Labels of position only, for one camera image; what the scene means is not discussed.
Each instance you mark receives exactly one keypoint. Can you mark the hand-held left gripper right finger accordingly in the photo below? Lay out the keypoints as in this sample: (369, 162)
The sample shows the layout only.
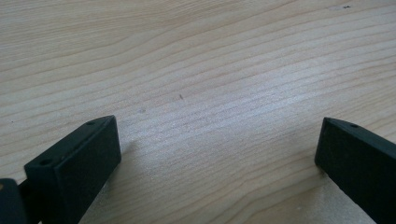
(358, 165)

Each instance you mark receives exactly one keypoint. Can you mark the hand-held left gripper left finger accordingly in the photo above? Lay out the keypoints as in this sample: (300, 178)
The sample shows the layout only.
(77, 169)

